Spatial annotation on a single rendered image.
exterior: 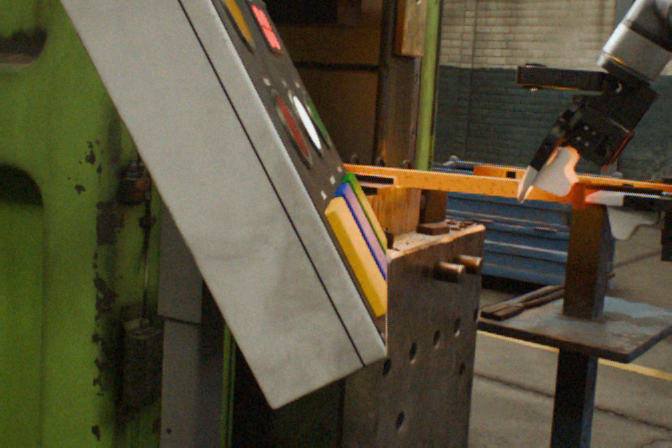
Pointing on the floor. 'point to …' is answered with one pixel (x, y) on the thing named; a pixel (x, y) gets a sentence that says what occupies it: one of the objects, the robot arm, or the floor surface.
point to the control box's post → (192, 384)
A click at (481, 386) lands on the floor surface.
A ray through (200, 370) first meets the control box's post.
